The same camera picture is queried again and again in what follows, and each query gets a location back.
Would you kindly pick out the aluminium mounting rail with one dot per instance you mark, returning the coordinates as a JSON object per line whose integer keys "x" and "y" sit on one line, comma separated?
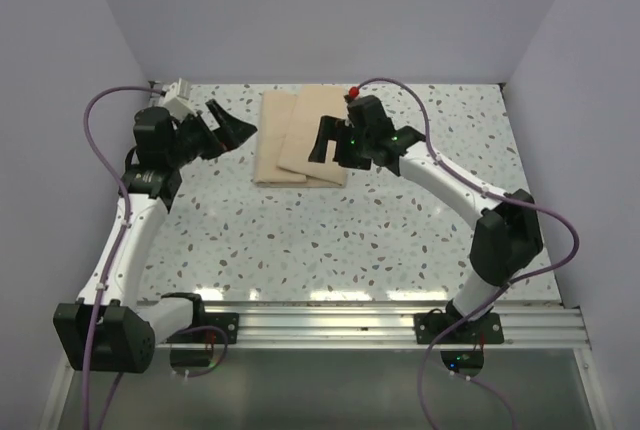
{"x": 387, "y": 326}

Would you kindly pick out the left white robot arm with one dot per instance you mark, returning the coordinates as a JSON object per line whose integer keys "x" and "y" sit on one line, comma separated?
{"x": 103, "y": 330}

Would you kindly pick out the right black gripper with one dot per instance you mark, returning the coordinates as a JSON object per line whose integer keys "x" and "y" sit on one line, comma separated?
{"x": 332, "y": 128}

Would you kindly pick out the beige cloth wrap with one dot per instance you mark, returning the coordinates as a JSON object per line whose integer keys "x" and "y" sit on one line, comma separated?
{"x": 287, "y": 131}

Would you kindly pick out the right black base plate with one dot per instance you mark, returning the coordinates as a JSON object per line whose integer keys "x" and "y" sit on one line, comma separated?
{"x": 441, "y": 328}

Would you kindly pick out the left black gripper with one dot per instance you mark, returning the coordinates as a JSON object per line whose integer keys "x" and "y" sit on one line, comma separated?
{"x": 232, "y": 131}

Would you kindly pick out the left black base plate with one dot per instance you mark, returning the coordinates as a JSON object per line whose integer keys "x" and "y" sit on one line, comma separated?
{"x": 220, "y": 325}

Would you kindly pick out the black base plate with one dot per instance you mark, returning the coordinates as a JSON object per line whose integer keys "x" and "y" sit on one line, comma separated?
{"x": 220, "y": 325}
{"x": 441, "y": 328}

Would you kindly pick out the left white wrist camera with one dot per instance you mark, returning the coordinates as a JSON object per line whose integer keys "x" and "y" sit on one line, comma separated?
{"x": 176, "y": 99}

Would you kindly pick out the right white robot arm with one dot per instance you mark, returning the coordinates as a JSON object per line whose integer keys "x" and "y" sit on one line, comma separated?
{"x": 506, "y": 231}

